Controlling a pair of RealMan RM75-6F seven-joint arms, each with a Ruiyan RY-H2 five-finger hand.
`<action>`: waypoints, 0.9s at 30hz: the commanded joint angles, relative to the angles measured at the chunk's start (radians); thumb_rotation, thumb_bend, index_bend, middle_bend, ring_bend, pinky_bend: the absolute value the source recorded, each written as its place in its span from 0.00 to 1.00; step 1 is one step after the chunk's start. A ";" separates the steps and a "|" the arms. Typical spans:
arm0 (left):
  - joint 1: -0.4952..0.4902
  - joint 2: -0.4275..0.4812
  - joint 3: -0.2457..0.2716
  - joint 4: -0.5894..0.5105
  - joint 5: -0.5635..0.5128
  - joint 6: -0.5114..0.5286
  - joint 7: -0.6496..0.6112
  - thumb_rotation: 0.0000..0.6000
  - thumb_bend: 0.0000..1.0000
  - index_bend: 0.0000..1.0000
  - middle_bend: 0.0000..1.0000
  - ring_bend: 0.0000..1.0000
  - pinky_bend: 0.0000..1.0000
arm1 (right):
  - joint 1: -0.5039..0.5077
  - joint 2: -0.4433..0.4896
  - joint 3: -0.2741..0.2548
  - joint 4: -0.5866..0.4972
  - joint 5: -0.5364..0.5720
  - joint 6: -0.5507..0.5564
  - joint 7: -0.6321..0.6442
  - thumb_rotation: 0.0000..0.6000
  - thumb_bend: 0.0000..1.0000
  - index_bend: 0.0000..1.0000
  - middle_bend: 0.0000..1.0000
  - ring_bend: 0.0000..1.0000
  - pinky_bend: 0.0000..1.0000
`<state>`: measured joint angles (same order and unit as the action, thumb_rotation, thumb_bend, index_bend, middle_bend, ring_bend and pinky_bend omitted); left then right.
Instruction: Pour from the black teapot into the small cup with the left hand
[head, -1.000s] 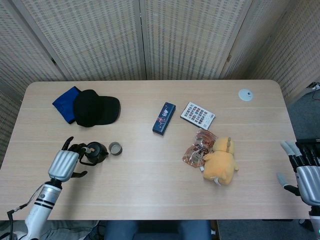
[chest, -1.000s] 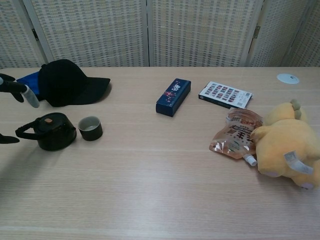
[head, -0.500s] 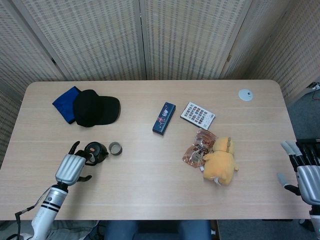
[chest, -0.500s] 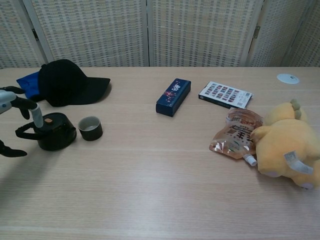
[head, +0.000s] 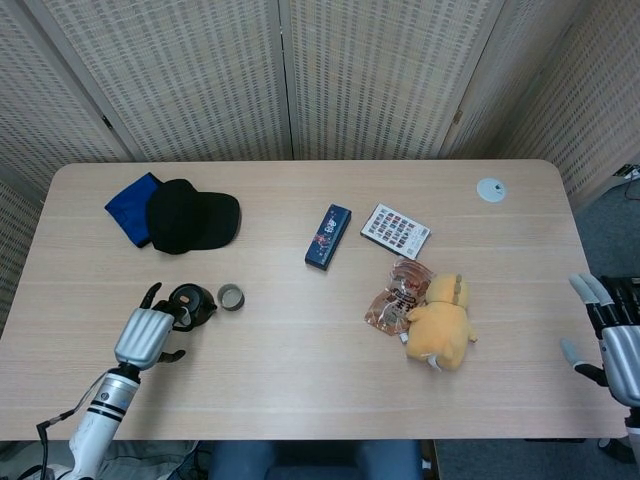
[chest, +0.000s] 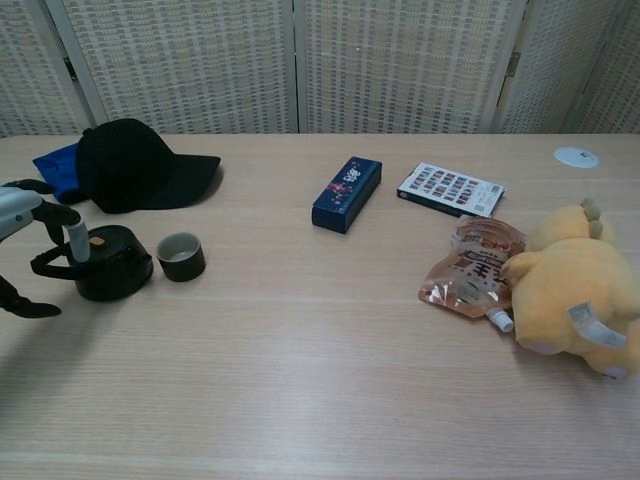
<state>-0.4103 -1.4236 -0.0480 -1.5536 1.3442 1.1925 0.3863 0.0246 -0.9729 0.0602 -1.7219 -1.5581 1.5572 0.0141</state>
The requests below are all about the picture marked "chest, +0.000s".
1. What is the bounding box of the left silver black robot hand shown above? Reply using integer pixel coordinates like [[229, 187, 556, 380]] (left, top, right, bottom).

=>
[[0, 178, 91, 320]]

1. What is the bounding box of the small black teapot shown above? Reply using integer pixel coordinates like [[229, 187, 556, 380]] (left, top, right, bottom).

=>
[[30, 223, 155, 302]]

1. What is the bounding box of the dark ceramic teacup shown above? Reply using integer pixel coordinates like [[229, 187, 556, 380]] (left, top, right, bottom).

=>
[[155, 231, 207, 283]]

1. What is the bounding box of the blue folded cloth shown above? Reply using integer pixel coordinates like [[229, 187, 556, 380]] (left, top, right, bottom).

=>
[[32, 142, 81, 204]]

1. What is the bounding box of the black baseball cap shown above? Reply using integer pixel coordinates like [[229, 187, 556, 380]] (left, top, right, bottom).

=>
[[63, 118, 222, 215]]

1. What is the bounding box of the woven folding screen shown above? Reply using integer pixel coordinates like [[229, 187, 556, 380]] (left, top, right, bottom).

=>
[[0, 0, 640, 139]]

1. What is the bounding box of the navy blue rectangular box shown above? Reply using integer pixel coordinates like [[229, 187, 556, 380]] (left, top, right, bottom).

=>
[[311, 156, 384, 235]]

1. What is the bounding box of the flat box with colour swatches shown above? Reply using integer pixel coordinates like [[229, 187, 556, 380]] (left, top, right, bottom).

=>
[[396, 161, 507, 219]]

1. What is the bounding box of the orange drink pouch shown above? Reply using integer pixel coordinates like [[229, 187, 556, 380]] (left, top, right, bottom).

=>
[[418, 214, 529, 334]]

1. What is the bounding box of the yellow plush toy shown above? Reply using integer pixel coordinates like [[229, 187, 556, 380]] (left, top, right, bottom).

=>
[[499, 197, 640, 382]]

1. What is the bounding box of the white round cable grommet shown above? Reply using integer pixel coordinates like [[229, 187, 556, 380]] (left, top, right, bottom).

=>
[[553, 146, 600, 169]]

